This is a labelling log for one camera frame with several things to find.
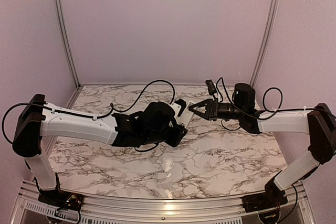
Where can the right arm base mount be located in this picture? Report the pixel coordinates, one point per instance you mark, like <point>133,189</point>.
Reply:
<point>261,201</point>

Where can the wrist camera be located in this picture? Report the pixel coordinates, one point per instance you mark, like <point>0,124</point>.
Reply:
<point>211,87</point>
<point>181,105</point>

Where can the white remote control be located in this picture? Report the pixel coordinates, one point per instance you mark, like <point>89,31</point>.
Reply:
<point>186,115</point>

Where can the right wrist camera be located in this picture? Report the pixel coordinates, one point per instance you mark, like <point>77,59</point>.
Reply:
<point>211,87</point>

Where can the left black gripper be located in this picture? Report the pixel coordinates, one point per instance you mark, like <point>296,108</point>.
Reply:
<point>176,139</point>

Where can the left aluminium frame post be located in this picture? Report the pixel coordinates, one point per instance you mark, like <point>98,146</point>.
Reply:
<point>66,43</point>

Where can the aluminium frame post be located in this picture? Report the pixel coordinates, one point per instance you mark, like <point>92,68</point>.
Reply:
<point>271,17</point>
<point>66,43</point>

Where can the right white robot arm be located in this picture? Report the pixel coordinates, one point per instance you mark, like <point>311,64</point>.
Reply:
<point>318,122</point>

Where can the right aluminium frame post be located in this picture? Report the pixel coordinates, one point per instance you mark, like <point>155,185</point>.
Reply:
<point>271,17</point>

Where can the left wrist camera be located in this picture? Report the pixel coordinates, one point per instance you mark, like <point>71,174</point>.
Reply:
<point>181,105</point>

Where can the front aluminium rail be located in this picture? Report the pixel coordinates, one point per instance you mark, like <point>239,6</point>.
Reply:
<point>108,209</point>

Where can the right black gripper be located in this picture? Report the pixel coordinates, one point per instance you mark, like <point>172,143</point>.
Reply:
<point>212,114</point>

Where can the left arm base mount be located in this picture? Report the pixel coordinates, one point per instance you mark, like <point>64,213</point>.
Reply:
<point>62,199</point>

